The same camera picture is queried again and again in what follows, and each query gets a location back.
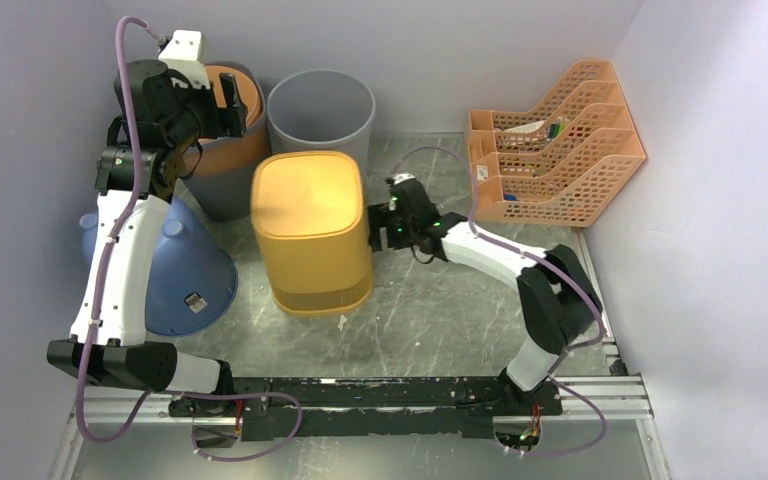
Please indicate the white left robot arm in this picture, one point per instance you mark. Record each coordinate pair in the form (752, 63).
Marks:
(148, 366)

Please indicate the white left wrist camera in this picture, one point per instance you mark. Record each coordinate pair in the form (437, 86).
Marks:
(183, 54)

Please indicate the yellow mesh plastic bin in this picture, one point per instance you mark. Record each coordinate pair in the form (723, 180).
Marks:
(309, 217)

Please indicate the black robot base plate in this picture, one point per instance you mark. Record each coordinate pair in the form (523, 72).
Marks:
(315, 407)

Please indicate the blue plastic bin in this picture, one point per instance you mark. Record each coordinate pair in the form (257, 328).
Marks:
(161, 272)

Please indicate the aluminium frame rail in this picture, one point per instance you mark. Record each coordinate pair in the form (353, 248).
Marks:
(616, 396)

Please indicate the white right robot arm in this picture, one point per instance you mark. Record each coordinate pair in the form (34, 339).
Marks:
(557, 299)

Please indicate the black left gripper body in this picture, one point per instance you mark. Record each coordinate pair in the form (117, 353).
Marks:
(199, 119)

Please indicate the dark grey ribbed bin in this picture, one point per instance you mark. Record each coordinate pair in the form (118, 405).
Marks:
(226, 196)

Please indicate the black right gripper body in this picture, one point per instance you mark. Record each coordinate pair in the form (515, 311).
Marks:
(405, 231)

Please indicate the orange plastic file organizer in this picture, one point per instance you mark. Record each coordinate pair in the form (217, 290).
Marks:
(561, 162)

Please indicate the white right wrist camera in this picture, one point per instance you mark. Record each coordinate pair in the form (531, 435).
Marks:
(402, 181)

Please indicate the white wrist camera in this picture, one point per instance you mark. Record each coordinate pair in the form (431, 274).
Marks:
(183, 54)
(402, 181)

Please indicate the orange plastic bin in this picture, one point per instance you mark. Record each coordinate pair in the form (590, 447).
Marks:
(214, 156)

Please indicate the light grey plastic bin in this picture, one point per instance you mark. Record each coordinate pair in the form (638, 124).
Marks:
(322, 109)

